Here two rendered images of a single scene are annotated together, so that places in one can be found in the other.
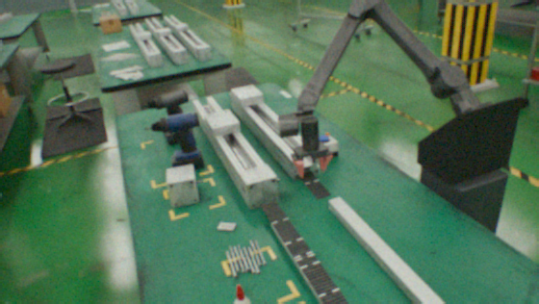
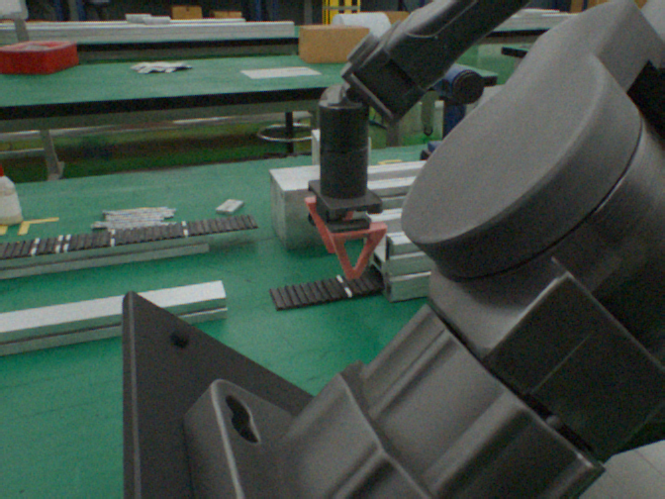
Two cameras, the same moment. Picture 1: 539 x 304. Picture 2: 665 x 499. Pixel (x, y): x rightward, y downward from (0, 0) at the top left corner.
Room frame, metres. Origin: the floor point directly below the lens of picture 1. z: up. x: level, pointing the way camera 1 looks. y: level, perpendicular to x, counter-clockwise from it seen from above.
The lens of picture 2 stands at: (1.17, -0.78, 1.15)
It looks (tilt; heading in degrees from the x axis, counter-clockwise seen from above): 26 degrees down; 90
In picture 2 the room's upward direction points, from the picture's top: straight up
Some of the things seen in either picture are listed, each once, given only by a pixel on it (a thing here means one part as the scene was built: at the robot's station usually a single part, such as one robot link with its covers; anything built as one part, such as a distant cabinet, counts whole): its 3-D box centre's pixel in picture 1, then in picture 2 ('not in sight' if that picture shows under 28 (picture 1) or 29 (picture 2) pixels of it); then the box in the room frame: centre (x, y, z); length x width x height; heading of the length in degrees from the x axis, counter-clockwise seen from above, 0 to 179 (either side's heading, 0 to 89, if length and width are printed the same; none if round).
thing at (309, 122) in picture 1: (307, 126); (343, 123); (1.18, -0.13, 1.00); 0.07 x 0.06 x 0.07; 91
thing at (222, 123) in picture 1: (221, 125); not in sight; (1.55, 0.18, 0.87); 0.16 x 0.11 x 0.07; 17
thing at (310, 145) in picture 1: (310, 142); (343, 175); (1.18, -0.14, 0.94); 0.10 x 0.07 x 0.07; 107
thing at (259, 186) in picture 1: (262, 185); (307, 208); (1.13, 0.03, 0.83); 0.12 x 0.09 x 0.10; 107
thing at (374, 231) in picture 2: (318, 160); (349, 239); (1.19, -0.16, 0.86); 0.07 x 0.07 x 0.09; 17
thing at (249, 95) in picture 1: (247, 98); not in sight; (1.85, 0.07, 0.87); 0.16 x 0.11 x 0.07; 17
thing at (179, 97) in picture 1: (168, 118); not in sight; (1.65, 0.41, 0.89); 0.20 x 0.08 x 0.22; 113
